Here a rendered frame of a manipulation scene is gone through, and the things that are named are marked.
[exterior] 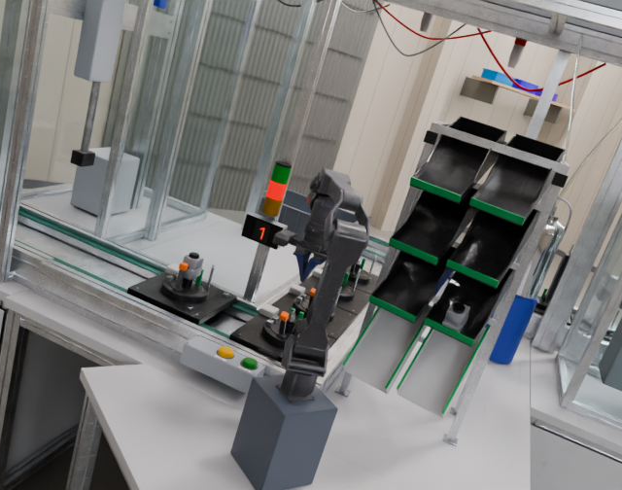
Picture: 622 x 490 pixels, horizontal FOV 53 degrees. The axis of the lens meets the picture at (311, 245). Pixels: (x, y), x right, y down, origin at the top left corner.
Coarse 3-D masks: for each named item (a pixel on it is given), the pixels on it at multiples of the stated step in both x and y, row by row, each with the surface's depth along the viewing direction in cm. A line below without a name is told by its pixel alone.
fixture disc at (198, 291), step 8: (176, 280) 187; (168, 288) 180; (184, 288) 184; (192, 288) 185; (200, 288) 187; (168, 296) 180; (176, 296) 179; (184, 296) 179; (192, 296) 180; (200, 296) 182
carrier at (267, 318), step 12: (264, 312) 187; (276, 312) 188; (300, 312) 179; (252, 324) 179; (264, 324) 176; (276, 324) 179; (288, 324) 175; (240, 336) 169; (252, 336) 171; (264, 336) 173; (276, 336) 171; (288, 336) 173; (252, 348) 168; (264, 348) 167; (276, 348) 169; (300, 360) 167
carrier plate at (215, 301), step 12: (156, 276) 191; (132, 288) 178; (144, 288) 181; (156, 288) 183; (216, 288) 195; (144, 300) 177; (156, 300) 176; (168, 300) 177; (216, 300) 187; (228, 300) 189; (180, 312) 174; (192, 312) 175; (204, 312) 177; (216, 312) 182
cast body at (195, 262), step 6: (192, 252) 183; (186, 258) 182; (192, 258) 181; (198, 258) 183; (192, 264) 181; (198, 264) 183; (186, 270) 181; (192, 270) 181; (198, 270) 184; (186, 276) 181; (192, 276) 182
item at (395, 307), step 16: (400, 256) 168; (448, 256) 174; (400, 272) 170; (416, 272) 170; (432, 272) 170; (448, 272) 167; (384, 288) 164; (400, 288) 165; (416, 288) 165; (432, 288) 165; (384, 304) 158; (400, 304) 160; (416, 304) 160; (416, 320) 156
